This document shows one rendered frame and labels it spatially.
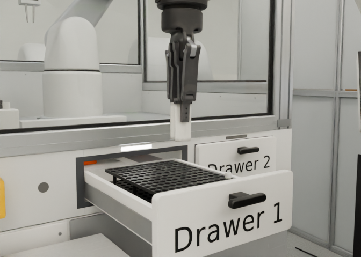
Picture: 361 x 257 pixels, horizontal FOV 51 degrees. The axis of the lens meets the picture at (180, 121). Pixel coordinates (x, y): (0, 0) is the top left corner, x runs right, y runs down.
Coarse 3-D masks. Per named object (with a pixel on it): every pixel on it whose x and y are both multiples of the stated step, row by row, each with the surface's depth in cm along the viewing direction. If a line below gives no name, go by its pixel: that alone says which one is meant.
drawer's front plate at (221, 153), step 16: (208, 144) 99; (224, 144) 102; (240, 144) 106; (256, 144) 109; (272, 144) 113; (208, 160) 100; (224, 160) 103; (240, 160) 106; (272, 160) 114; (240, 176) 107
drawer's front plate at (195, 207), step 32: (192, 192) 57; (224, 192) 61; (256, 192) 65; (288, 192) 70; (160, 224) 54; (192, 224) 57; (256, 224) 65; (288, 224) 70; (160, 256) 55; (192, 256) 58
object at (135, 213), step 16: (160, 160) 95; (176, 160) 96; (96, 176) 79; (112, 176) 88; (96, 192) 77; (112, 192) 71; (128, 192) 68; (112, 208) 71; (128, 208) 65; (144, 208) 61; (128, 224) 66; (144, 224) 61
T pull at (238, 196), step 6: (240, 192) 62; (234, 198) 60; (240, 198) 58; (246, 198) 59; (252, 198) 59; (258, 198) 60; (264, 198) 61; (228, 204) 58; (234, 204) 57; (240, 204) 58; (246, 204) 58
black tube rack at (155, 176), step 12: (108, 168) 84; (120, 168) 84; (132, 168) 84; (144, 168) 84; (156, 168) 84; (168, 168) 84; (180, 168) 84; (192, 168) 84; (120, 180) 85; (132, 180) 74; (144, 180) 74; (156, 180) 74; (168, 180) 74; (180, 180) 74; (192, 180) 74; (204, 180) 74; (132, 192) 76; (144, 192) 76
